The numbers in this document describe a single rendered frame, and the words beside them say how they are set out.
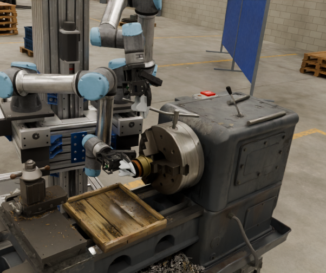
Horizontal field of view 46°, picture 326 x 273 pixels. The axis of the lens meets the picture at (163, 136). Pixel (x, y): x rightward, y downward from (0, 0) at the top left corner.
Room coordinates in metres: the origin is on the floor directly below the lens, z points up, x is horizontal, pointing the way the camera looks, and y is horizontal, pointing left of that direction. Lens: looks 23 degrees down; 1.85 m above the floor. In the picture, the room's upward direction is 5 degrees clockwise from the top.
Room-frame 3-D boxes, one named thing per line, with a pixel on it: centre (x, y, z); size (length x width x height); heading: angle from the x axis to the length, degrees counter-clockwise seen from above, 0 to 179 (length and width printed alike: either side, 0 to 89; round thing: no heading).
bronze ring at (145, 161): (1.46, 0.08, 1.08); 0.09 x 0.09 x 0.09; 43
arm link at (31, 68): (1.80, 0.70, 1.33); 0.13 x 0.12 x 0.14; 170
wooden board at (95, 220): (1.37, 0.18, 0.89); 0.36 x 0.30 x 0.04; 41
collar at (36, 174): (1.22, 0.47, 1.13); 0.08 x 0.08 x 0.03
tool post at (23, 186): (1.22, 0.46, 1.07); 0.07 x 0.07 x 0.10; 41
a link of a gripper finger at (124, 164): (1.41, 0.14, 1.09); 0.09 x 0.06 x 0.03; 41
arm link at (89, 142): (1.61, 0.31, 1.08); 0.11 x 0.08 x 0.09; 41
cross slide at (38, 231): (1.18, 0.43, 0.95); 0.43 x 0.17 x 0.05; 41
